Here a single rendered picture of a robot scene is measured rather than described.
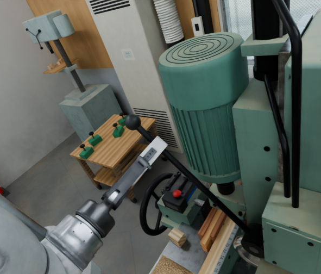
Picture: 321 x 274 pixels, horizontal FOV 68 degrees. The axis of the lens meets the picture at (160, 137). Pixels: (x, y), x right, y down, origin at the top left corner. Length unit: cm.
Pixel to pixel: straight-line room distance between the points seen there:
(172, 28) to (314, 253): 175
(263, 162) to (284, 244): 15
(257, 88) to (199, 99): 11
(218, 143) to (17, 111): 315
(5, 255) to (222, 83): 39
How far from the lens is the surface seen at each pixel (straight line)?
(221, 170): 58
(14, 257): 34
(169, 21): 196
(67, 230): 46
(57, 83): 370
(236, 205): 74
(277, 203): 45
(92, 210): 47
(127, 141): 209
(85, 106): 272
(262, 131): 46
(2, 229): 32
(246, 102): 46
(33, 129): 360
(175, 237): 85
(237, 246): 70
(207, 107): 46
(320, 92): 35
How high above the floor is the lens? 166
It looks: 35 degrees down
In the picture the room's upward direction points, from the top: 20 degrees counter-clockwise
